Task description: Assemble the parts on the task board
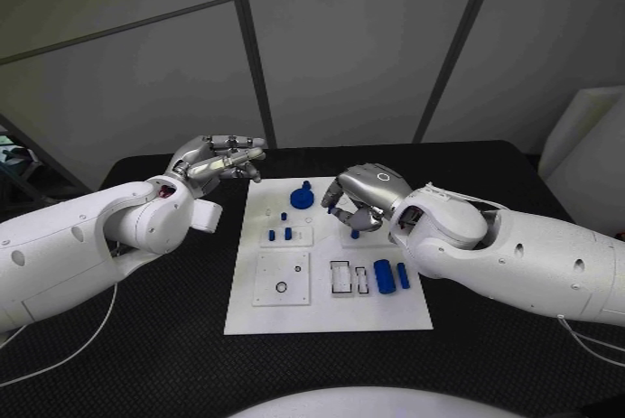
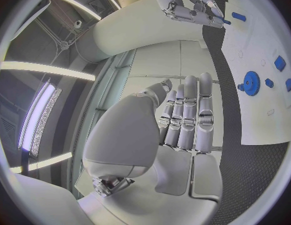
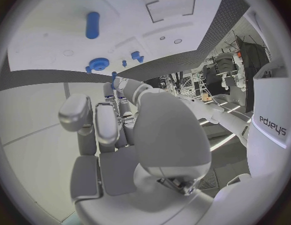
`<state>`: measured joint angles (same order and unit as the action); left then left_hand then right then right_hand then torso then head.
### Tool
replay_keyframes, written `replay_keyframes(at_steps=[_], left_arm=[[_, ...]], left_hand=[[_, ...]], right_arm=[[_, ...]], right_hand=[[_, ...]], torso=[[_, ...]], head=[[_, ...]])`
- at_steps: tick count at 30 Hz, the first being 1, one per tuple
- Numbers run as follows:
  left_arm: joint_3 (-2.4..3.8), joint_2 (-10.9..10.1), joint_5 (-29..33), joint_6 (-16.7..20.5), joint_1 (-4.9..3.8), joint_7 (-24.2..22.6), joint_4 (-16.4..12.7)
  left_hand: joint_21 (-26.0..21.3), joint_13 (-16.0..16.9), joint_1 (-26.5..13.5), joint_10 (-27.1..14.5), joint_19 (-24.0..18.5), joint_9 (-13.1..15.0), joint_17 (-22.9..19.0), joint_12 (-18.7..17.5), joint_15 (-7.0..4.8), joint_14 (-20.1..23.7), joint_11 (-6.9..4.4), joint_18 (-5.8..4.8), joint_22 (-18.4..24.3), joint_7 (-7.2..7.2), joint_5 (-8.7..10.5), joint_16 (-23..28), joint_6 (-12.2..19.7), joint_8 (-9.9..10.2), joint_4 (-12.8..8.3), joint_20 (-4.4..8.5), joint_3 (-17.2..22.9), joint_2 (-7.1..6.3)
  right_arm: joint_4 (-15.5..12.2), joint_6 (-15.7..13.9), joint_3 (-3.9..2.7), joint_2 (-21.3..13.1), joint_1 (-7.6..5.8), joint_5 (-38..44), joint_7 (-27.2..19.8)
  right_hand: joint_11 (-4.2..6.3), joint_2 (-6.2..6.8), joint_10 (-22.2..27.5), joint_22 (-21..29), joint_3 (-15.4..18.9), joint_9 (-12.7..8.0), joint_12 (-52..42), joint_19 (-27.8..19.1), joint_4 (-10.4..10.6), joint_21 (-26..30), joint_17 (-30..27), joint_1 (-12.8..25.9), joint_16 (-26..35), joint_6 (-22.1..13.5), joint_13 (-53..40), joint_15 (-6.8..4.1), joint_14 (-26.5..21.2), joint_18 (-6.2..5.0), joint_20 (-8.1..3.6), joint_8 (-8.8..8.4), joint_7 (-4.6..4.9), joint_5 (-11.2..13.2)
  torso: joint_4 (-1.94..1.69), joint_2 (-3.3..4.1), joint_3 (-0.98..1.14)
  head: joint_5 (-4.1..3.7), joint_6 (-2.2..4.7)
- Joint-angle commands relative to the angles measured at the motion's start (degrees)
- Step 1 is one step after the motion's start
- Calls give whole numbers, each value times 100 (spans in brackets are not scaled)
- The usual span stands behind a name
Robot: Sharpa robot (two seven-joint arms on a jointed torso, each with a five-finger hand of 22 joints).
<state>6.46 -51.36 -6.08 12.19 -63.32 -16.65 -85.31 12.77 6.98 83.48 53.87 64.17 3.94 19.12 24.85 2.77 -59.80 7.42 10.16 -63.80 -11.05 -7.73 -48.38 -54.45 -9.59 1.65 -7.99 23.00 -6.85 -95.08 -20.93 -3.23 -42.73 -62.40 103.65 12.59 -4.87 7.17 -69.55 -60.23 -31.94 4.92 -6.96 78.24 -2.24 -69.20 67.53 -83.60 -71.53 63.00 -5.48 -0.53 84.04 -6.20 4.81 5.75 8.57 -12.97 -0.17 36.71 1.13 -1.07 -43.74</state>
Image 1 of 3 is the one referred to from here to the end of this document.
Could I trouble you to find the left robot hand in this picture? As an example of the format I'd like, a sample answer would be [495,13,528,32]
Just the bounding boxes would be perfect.
[165,134,270,200]

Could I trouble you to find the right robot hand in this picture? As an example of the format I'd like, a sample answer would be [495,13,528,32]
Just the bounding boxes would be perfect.
[319,163,414,233]

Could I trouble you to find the white task board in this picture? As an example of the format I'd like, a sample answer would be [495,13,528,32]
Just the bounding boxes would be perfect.
[222,175,435,336]

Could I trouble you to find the blue gear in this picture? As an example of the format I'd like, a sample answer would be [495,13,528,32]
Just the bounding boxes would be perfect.
[289,180,319,210]

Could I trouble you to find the thick blue cylinder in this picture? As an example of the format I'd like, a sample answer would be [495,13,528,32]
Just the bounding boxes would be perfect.
[372,258,397,295]

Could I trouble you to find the white foam panels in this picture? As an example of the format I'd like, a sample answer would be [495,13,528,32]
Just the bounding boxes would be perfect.
[537,85,625,238]

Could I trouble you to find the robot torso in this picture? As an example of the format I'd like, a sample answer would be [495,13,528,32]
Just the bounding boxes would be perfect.
[240,385,527,418]

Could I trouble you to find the white cable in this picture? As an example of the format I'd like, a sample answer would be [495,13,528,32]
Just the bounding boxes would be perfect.
[556,315,625,367]
[423,181,512,211]
[560,318,625,352]
[0,324,30,349]
[0,280,120,388]

